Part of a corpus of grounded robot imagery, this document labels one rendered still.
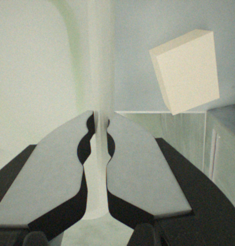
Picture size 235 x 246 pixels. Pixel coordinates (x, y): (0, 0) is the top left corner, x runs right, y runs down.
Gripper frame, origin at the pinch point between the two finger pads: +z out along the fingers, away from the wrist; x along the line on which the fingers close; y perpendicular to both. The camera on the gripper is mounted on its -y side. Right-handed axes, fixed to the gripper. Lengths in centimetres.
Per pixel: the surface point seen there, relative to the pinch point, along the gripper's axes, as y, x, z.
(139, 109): 18.4, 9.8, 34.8
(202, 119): 24, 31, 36
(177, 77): 6.6, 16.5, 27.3
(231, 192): 40, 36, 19
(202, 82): 8.0, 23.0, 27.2
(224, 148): 27, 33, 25
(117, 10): -6.8, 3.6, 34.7
